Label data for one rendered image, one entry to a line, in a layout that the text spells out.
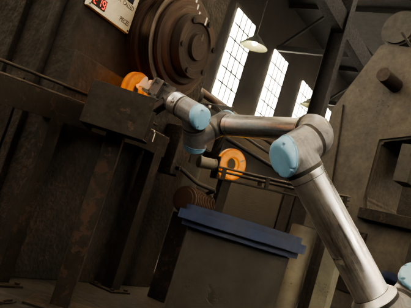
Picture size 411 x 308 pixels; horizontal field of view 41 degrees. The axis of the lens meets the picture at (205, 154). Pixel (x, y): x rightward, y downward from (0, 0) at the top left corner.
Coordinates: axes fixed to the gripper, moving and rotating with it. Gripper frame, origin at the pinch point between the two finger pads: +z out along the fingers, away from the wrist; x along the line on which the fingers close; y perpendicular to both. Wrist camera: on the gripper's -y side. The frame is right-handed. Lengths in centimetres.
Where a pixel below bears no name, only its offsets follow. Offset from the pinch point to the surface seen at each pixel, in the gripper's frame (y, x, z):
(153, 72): 8.8, -6.4, 1.9
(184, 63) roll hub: 19.0, -13.5, -3.9
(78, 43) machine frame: 2.6, 24.0, 15.8
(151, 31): 22.5, 2.9, 5.8
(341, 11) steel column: 354, -819, 378
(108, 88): -6, 45, -31
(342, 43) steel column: 305, -859, 359
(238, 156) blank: -3, -66, -21
